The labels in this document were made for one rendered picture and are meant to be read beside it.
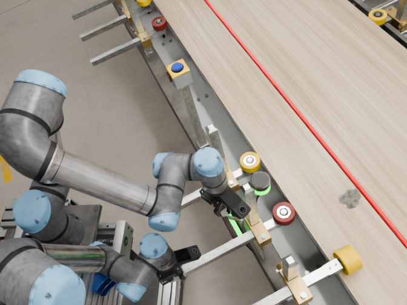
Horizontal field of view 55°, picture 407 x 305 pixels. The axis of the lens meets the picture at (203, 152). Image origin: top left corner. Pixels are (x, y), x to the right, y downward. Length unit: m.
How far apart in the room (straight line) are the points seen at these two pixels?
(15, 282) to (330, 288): 1.17
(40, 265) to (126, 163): 2.00
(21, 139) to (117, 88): 2.40
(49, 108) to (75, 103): 2.38
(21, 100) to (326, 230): 1.02
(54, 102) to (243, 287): 1.62
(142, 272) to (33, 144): 0.49
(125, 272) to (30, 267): 0.40
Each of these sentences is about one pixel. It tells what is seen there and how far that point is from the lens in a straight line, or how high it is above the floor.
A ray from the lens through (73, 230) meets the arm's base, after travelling 1.39.
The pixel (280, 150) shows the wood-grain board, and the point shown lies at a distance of 1.57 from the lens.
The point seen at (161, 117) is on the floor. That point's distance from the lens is 2.94.
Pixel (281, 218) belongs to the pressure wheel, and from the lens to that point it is 1.43.
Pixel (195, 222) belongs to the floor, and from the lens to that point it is 2.46.
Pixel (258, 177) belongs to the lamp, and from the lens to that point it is 1.24.
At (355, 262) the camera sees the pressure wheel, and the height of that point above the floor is 0.97.
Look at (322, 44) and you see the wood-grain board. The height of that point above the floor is 0.90.
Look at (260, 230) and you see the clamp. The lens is 1.45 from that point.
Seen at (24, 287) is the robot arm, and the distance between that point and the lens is 0.84.
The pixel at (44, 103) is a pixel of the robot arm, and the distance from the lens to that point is 0.96.
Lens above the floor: 2.23
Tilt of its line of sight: 56 degrees down
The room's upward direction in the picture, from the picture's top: 19 degrees counter-clockwise
